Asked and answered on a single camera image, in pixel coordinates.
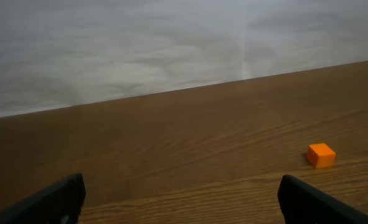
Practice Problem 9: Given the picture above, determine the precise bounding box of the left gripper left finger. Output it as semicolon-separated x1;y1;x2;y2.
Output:
0;172;87;224

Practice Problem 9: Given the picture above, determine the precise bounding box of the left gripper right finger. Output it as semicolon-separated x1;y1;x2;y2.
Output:
277;174;368;224

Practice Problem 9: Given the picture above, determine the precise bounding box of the orange cube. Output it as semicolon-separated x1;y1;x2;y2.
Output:
306;142;337;169

